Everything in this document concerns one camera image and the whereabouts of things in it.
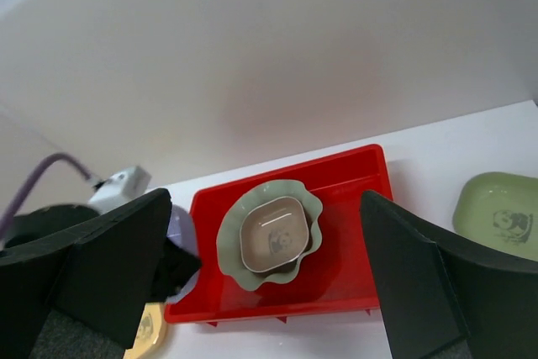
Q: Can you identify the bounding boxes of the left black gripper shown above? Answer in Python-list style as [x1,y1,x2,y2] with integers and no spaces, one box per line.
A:
[150,245,202,298]

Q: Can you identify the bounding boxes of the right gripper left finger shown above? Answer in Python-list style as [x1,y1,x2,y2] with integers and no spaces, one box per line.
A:
[1,188,171,358]

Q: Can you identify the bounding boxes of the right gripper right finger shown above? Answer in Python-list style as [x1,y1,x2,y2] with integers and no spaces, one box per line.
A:
[360,191,537,358]

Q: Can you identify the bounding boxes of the lavender square dish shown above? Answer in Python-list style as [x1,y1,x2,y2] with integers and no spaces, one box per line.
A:
[166,204,199,304]

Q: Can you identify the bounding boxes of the large green scalloped bowl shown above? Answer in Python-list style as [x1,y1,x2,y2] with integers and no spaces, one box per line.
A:
[216,179,324,292]

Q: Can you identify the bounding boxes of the yellow square dish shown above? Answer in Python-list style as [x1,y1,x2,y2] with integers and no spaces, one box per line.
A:
[123,303,166,359]

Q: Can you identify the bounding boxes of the green square dish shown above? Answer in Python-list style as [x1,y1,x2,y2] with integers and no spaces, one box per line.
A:
[452,172,537,261]

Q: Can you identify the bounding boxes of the pink-brown square dish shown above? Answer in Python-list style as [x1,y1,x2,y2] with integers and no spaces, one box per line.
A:
[240,196,311,277]

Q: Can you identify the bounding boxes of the red plastic bin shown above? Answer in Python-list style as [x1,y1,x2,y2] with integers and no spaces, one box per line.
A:
[164,145,392,325]

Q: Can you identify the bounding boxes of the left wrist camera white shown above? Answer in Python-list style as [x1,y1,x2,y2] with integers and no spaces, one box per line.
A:
[88,166,151,214]

